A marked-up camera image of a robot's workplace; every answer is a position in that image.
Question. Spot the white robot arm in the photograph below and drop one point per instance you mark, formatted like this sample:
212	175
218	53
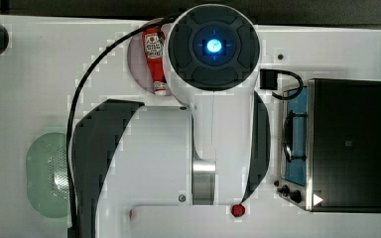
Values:
211	64

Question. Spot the grey round plate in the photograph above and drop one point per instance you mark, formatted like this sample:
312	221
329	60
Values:
137	62

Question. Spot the red ketchup bottle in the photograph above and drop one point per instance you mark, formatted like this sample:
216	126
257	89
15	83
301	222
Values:
153	50

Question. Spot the dark red round fruit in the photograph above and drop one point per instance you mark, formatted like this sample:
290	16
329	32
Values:
238	210

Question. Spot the black toaster oven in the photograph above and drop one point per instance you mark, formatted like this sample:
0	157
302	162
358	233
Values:
331	146

